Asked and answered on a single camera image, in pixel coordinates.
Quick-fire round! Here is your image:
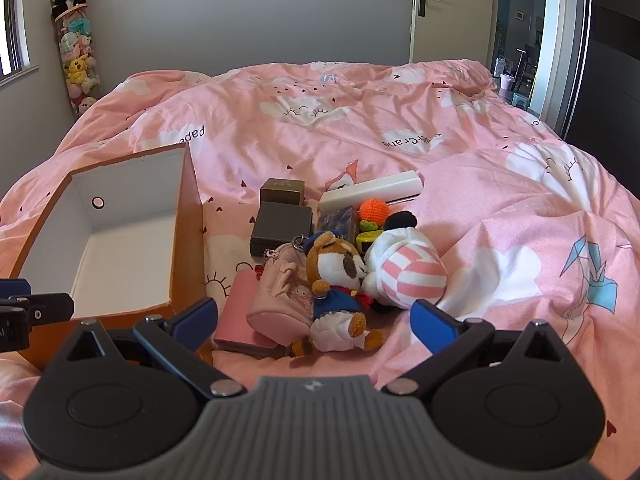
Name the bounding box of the long white box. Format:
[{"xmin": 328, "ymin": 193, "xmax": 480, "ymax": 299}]
[{"xmin": 318, "ymin": 170, "xmax": 425, "ymax": 216}]

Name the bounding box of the orange crochet ball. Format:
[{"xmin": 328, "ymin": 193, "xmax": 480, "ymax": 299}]
[{"xmin": 358, "ymin": 198, "xmax": 391, "ymax": 223}]

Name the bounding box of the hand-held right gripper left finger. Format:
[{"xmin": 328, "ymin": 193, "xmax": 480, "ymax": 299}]
[{"xmin": 65, "ymin": 297, "xmax": 248, "ymax": 401}]

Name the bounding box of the blue patterned packet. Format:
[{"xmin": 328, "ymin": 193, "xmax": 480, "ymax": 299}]
[{"xmin": 316, "ymin": 207, "xmax": 360, "ymax": 242}]

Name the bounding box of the white pink striped plush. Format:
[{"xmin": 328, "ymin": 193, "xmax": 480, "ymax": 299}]
[{"xmin": 361, "ymin": 211, "xmax": 449, "ymax": 313}]

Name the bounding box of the small gold box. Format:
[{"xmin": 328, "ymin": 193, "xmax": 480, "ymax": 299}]
[{"xmin": 259, "ymin": 178, "xmax": 306, "ymax": 207}]

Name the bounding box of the cream door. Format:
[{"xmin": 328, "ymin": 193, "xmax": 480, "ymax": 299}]
[{"xmin": 409, "ymin": 0, "xmax": 496, "ymax": 66}]

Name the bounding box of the pink printed blanket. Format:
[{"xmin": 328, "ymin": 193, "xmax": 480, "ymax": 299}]
[{"xmin": 0, "ymin": 60, "xmax": 640, "ymax": 480}]

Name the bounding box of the orange cardboard box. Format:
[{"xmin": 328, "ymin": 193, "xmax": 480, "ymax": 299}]
[{"xmin": 9, "ymin": 142, "xmax": 208, "ymax": 371}]

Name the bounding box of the pink notebook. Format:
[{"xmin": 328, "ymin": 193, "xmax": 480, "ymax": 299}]
[{"xmin": 212, "ymin": 270, "xmax": 288, "ymax": 360}]

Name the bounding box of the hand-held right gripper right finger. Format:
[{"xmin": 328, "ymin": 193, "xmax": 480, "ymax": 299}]
[{"xmin": 382, "ymin": 299, "xmax": 573, "ymax": 403}]

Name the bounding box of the clear tube of plush toys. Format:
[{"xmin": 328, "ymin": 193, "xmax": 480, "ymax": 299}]
[{"xmin": 52, "ymin": 4, "xmax": 103, "ymax": 117}]

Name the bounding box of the dark grey box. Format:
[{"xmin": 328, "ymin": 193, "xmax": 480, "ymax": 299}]
[{"xmin": 249, "ymin": 201, "xmax": 314, "ymax": 258}]

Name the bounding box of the black wardrobe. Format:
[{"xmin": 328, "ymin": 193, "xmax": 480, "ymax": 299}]
[{"xmin": 562, "ymin": 0, "xmax": 640, "ymax": 191}]

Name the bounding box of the window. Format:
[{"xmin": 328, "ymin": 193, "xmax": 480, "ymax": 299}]
[{"xmin": 0, "ymin": 0, "xmax": 40, "ymax": 86}]

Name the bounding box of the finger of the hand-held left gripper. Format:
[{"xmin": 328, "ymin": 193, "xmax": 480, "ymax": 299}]
[
  {"xmin": 0, "ymin": 279, "xmax": 32, "ymax": 302},
  {"xmin": 10, "ymin": 292, "xmax": 76, "ymax": 322}
]

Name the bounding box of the pink drawstring pouch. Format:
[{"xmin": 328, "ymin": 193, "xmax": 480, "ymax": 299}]
[{"xmin": 246, "ymin": 241, "xmax": 316, "ymax": 348}]

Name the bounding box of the sailor bear plush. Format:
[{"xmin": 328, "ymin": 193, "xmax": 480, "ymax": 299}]
[{"xmin": 289, "ymin": 230, "xmax": 385, "ymax": 357}]

